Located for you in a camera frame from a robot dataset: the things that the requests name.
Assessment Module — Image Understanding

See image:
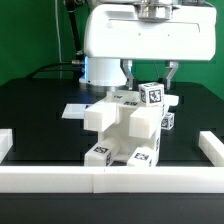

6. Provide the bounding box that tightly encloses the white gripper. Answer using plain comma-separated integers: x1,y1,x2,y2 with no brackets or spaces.
84,4,217,90

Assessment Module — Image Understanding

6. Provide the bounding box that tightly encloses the white chair back part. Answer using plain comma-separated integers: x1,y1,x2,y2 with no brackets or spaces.
84,90,179,139

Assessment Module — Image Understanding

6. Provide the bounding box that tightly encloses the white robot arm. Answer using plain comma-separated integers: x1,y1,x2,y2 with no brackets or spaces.
81,0,217,87

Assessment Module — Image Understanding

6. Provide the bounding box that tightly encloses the white paper tag sheet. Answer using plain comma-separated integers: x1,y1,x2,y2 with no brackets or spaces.
62,104,90,119

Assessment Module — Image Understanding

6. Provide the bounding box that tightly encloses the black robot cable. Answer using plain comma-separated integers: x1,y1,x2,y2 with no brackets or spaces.
25,0,86,79

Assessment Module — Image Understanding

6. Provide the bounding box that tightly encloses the white thin cable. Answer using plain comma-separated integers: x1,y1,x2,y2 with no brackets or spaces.
54,0,64,80

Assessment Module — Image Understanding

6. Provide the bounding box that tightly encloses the white left fence wall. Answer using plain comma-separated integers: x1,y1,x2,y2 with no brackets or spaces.
0,129,13,163

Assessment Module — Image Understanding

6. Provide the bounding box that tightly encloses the white front fence wall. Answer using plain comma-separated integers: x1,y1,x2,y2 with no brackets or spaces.
0,166,224,193

